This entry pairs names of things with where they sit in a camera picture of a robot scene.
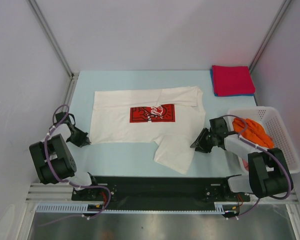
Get white t shirt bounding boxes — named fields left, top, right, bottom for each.
left=89, top=86, right=206, bottom=175

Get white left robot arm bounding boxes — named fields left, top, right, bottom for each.
left=29, top=112, right=101, bottom=200

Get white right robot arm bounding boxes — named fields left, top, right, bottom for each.
left=190, top=128, right=293, bottom=200

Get orange t shirt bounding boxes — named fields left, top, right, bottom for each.
left=232, top=117, right=275, bottom=149

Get pink t shirt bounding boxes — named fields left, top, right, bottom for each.
left=242, top=159, right=249, bottom=171

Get white plastic basket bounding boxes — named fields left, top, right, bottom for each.
left=227, top=106, right=300, bottom=174

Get folded red t shirt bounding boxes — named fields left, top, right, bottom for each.
left=211, top=65, right=256, bottom=97

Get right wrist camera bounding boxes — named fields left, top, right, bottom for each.
left=209, top=117, right=234, bottom=138

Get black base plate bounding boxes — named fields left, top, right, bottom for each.
left=71, top=176, right=250, bottom=210

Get white slotted cable duct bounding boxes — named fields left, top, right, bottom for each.
left=36, top=202, right=239, bottom=215

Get aluminium frame post left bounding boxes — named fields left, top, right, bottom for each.
left=26, top=0, right=75, bottom=78

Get aluminium frame post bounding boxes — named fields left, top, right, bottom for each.
left=248, top=0, right=295, bottom=74
left=26, top=0, right=75, bottom=78

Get aluminium frame post right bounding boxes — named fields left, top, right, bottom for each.
left=248, top=0, right=295, bottom=74

